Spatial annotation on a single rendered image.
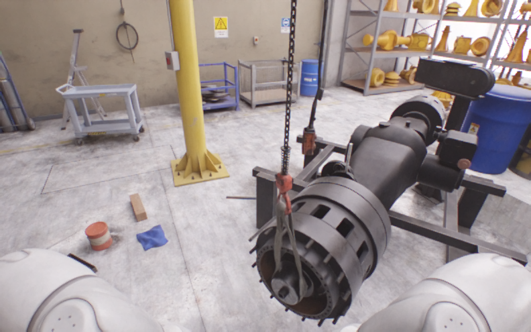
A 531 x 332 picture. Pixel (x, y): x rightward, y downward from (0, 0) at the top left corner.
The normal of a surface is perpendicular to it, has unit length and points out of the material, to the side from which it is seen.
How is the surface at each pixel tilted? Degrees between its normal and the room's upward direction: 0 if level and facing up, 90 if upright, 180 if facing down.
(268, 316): 0
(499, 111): 90
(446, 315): 27
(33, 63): 90
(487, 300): 19
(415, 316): 53
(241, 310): 0
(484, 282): 2
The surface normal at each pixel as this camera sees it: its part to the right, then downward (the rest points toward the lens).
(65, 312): 0.04, -0.55
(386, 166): -0.26, -0.60
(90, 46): 0.43, 0.45
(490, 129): -0.68, 0.36
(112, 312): 0.79, -0.61
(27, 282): -0.04, -0.78
